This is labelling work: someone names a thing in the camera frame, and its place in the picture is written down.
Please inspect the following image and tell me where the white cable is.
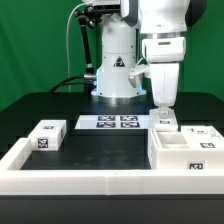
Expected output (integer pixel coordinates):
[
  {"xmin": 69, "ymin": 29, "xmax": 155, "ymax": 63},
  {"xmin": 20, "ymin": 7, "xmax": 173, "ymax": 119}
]
[{"xmin": 65, "ymin": 2, "xmax": 88, "ymax": 94}]

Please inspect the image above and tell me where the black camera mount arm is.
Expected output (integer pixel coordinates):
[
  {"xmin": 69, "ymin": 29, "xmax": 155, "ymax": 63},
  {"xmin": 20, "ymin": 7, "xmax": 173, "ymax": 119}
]
[{"xmin": 74, "ymin": 6, "xmax": 101, "ymax": 75}]

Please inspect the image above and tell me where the white cabinet door panel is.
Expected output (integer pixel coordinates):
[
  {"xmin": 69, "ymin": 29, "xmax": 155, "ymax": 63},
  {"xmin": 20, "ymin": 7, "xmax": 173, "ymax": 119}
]
[
  {"xmin": 181, "ymin": 126, "xmax": 224, "ymax": 150},
  {"xmin": 149, "ymin": 108, "xmax": 178, "ymax": 132}
]

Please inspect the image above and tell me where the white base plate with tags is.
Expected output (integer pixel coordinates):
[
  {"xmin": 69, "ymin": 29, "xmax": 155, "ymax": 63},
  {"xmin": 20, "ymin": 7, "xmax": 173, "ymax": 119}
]
[{"xmin": 75, "ymin": 115, "xmax": 149, "ymax": 130}]

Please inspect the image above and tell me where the white U-shaped workspace frame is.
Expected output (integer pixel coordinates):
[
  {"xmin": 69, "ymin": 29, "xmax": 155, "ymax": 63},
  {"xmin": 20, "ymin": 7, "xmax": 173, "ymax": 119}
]
[{"xmin": 0, "ymin": 138, "xmax": 224, "ymax": 195}]

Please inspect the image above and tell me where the white cabinet top block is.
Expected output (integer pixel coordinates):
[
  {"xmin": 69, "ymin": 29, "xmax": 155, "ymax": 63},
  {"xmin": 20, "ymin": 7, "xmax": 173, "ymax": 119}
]
[{"xmin": 28, "ymin": 120, "xmax": 67, "ymax": 151}]

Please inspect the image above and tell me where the black cables bundle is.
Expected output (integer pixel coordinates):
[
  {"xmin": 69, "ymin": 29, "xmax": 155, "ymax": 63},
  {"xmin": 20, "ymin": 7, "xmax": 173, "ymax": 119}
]
[{"xmin": 48, "ymin": 75, "xmax": 98, "ymax": 94}]

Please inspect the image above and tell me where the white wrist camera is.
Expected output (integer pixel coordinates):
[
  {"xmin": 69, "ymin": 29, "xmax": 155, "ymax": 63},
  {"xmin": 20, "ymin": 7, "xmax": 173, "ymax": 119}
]
[{"xmin": 128, "ymin": 58, "xmax": 150, "ymax": 88}]

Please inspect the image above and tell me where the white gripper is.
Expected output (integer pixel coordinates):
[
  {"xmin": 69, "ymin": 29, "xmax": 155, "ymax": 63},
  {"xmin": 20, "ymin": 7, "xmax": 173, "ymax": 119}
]
[{"xmin": 150, "ymin": 63, "xmax": 180, "ymax": 118}]

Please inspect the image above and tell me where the black camera bar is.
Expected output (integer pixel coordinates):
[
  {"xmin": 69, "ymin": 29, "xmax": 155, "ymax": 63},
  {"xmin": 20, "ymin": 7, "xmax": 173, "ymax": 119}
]
[{"xmin": 90, "ymin": 5, "xmax": 120, "ymax": 14}]

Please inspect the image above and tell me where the white cabinet body box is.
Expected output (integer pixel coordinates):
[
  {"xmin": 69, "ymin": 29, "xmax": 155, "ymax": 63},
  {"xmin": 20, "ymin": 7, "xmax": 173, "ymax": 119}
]
[{"xmin": 148, "ymin": 128, "xmax": 224, "ymax": 170}]

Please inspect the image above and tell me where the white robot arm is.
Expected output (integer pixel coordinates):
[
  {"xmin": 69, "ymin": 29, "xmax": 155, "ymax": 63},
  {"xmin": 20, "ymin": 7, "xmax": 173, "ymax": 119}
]
[{"xmin": 90, "ymin": 0, "xmax": 207, "ymax": 118}]

